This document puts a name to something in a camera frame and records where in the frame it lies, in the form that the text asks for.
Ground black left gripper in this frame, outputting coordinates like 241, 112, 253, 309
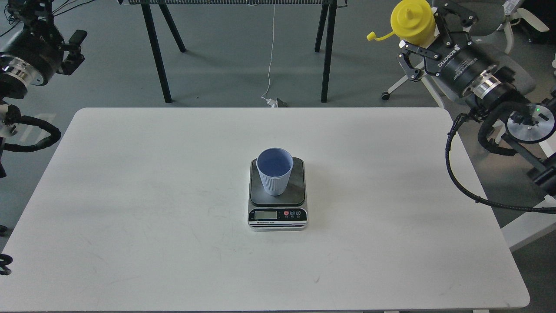
1, 0, 88, 87

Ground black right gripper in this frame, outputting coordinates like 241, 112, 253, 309
397, 0, 500, 101

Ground yellow squeeze bottle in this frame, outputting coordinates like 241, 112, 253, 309
367, 0, 436, 47

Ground blue ribbed plastic cup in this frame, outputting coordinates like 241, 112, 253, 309
256, 148, 294, 196

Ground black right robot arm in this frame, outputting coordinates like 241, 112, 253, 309
391, 0, 555, 214

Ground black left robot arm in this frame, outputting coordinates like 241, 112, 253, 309
1, 0, 87, 246

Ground digital kitchen scale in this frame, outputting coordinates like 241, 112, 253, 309
247, 158, 308, 230

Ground grey office chair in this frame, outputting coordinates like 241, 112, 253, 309
381, 0, 550, 109

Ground black legged background table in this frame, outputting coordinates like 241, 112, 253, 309
117, 0, 347, 103

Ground white side table edge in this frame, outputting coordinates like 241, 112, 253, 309
502, 212, 556, 252

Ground black floor cables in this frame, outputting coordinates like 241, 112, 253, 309
43, 0, 98, 20

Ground white hanging cable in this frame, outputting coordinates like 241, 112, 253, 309
261, 3, 278, 107

